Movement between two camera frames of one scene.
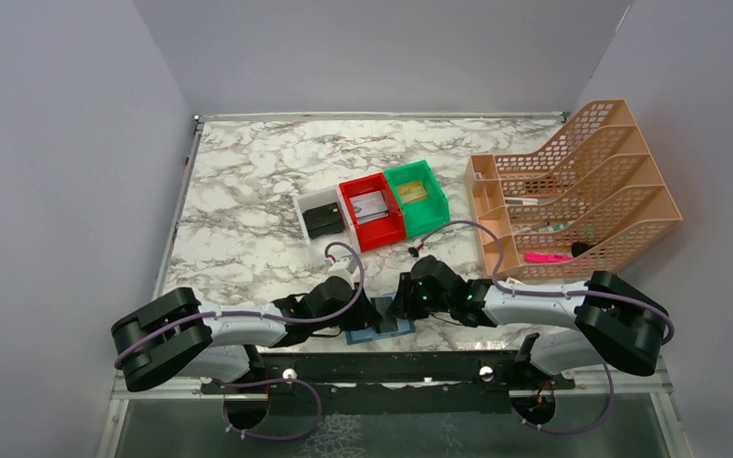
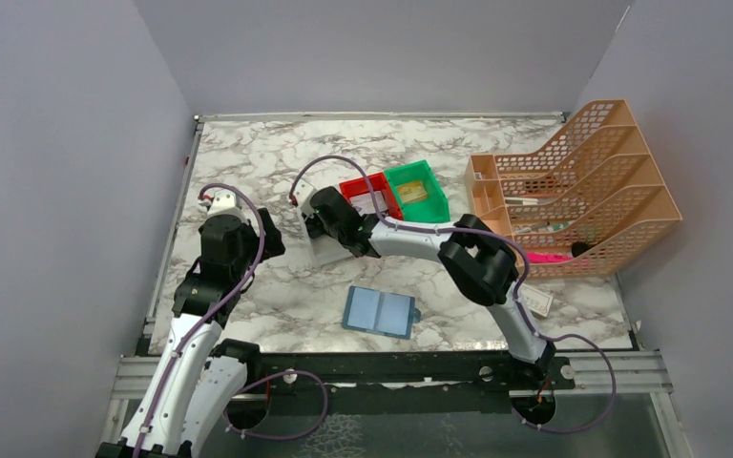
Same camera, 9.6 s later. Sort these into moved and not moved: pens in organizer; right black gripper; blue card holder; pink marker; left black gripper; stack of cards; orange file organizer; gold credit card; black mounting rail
Moved: right black gripper; blue card holder; left black gripper
Not moved: gold credit card; pink marker; black mounting rail; pens in organizer; stack of cards; orange file organizer
